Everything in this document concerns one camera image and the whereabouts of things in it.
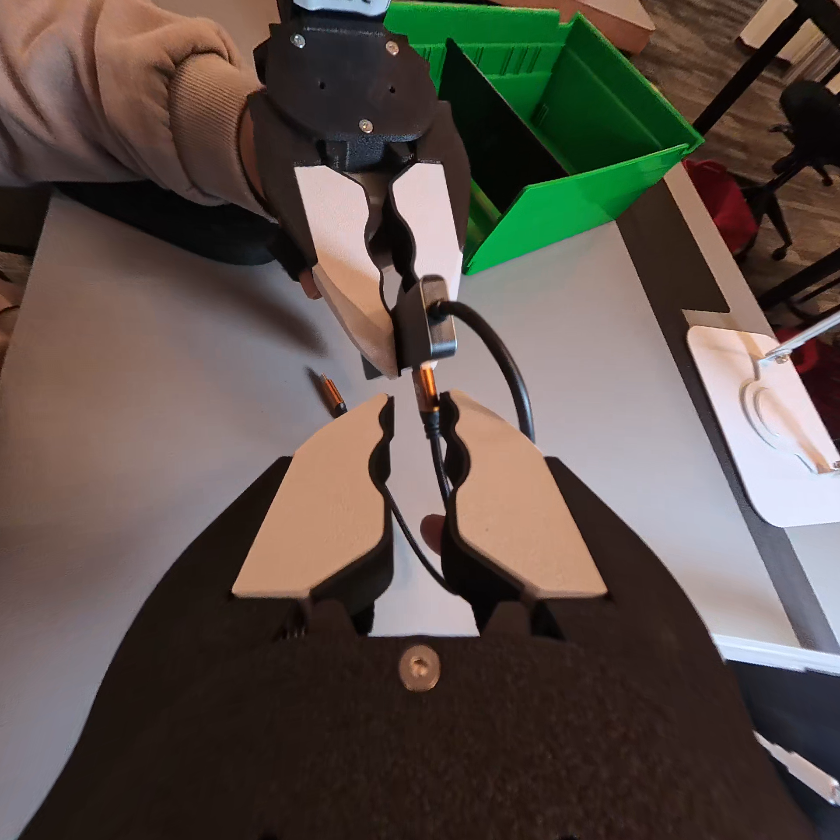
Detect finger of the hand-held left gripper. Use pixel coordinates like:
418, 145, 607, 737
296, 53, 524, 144
390, 159, 465, 293
292, 162, 403, 383

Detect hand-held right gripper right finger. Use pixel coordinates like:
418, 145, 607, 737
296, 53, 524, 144
438, 389, 610, 602

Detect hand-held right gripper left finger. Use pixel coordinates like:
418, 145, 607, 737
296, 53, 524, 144
231, 394, 396, 602

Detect small dark grey usb hub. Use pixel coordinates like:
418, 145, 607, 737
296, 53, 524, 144
392, 276, 539, 447

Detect green plastic bin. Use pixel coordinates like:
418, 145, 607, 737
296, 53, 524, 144
436, 38, 571, 219
382, 0, 705, 277

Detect black cable orange plugs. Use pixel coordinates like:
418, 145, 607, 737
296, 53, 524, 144
318, 366, 462, 595

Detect person's left forearm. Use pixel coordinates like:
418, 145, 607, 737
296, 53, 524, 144
0, 0, 280, 223

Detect person's left hand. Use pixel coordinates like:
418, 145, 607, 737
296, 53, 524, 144
238, 108, 324, 303

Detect green plastic bin, black divider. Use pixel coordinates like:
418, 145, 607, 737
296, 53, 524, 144
436, 38, 571, 219

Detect white board stand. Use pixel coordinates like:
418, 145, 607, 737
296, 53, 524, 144
686, 320, 840, 529

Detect cardboard box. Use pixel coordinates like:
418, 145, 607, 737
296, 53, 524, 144
576, 0, 657, 55

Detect red bag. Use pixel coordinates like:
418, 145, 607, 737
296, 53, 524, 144
682, 159, 760, 258

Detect black office chair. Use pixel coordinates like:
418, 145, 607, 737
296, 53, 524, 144
747, 79, 840, 262

